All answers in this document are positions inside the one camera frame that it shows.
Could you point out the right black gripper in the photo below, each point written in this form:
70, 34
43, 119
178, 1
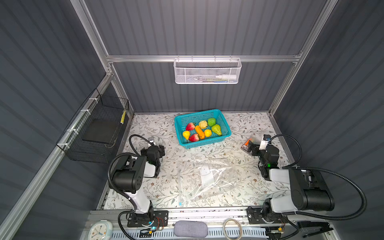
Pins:
256, 149

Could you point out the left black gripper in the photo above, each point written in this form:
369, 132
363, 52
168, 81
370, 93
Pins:
154, 151

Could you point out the teal plastic basket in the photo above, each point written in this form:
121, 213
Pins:
182, 121

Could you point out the orange carrot toy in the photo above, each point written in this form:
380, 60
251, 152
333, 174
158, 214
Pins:
200, 133

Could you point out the clear zip top bag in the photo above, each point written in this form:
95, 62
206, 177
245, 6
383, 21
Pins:
202, 179

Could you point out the yellow lemon toy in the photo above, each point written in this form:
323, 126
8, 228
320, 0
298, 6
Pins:
207, 133

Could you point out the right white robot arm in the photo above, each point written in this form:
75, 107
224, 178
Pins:
309, 190

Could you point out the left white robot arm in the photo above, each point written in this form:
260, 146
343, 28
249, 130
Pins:
125, 175

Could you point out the clear box of markers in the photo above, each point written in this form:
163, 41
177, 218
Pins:
251, 146

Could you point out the black pad in basket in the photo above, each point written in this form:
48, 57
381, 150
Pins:
100, 131

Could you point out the green pear toy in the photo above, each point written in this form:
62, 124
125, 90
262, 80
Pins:
216, 129

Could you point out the green lime toy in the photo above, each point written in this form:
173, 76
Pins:
211, 122

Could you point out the grey fabric pouch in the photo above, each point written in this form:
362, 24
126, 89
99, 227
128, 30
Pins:
191, 229

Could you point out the white analog clock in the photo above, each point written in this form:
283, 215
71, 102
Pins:
101, 230

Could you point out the black wire basket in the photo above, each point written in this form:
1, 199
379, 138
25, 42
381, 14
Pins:
103, 107

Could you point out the white wire mesh basket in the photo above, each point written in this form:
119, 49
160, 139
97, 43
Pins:
210, 71

